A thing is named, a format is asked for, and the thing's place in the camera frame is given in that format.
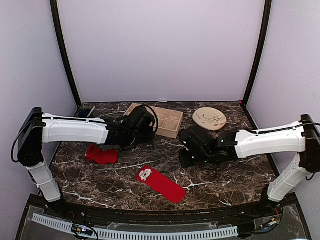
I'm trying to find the cream painted ceramic plate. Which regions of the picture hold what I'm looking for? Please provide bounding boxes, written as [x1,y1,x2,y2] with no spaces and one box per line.
[192,107,227,131]

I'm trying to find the white perforated cable duct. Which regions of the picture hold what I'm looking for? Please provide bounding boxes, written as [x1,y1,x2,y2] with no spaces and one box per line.
[31,213,239,240]

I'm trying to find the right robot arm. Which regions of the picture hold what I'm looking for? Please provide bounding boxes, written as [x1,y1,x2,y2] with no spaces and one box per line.
[179,114,320,217]

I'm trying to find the black front rail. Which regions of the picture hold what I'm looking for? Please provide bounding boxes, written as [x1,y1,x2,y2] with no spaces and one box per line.
[24,193,299,227]

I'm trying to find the right black frame post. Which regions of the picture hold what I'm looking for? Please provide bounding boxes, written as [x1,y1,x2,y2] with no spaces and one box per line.
[242,0,272,106]

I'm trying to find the dark blue cup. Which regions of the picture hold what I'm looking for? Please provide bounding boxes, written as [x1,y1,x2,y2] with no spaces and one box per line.
[77,108,92,118]

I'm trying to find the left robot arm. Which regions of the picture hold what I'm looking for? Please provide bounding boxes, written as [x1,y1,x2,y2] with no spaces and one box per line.
[12,105,159,218]

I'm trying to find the black frame post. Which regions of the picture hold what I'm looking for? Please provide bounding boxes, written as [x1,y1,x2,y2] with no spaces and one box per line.
[242,0,272,106]
[49,0,82,108]

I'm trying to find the wooden stick in cup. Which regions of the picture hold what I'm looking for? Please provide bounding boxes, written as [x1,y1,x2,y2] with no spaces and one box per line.
[87,106,96,118]

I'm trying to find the left black frame post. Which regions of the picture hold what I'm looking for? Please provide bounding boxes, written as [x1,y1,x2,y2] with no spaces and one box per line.
[49,0,82,108]

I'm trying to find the plain red sock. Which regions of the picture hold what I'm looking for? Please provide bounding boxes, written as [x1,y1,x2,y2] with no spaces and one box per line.
[84,144,118,165]

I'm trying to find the red Santa face sock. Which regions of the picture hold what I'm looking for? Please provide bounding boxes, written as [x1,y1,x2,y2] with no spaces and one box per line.
[136,165,186,203]

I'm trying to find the wooden compartment tray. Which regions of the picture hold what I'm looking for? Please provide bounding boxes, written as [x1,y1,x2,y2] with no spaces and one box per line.
[123,102,184,140]

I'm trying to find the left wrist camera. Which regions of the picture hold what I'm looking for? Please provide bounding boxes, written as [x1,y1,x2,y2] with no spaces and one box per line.
[126,105,156,131]

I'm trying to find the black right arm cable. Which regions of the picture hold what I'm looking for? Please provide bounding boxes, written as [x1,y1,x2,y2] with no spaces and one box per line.
[239,119,320,181]

